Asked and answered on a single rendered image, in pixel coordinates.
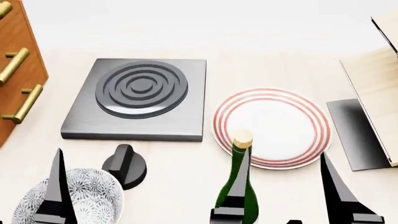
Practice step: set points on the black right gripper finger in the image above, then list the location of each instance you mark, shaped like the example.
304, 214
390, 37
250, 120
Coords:
237, 193
337, 198

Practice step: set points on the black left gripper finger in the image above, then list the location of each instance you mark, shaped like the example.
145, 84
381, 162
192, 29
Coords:
57, 186

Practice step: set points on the green wine bottle with cork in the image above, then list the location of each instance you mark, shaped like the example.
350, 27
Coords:
237, 157

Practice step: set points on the brown wooden drawer cabinet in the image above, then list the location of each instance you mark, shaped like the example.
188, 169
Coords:
21, 35

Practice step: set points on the white grey floral patterned bowl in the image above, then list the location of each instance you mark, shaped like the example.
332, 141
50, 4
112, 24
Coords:
93, 191

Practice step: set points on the dark grey flat panel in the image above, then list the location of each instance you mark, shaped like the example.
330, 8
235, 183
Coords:
351, 130

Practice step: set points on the grey square stove plate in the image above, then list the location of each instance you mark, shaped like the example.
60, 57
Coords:
87, 123

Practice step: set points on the black stove knob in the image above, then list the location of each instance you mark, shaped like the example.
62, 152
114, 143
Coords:
127, 168

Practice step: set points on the white plate with red rings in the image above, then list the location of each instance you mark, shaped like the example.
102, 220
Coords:
280, 126

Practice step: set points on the dark grey ringed burner disc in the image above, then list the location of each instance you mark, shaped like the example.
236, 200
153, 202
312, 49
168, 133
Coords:
141, 88

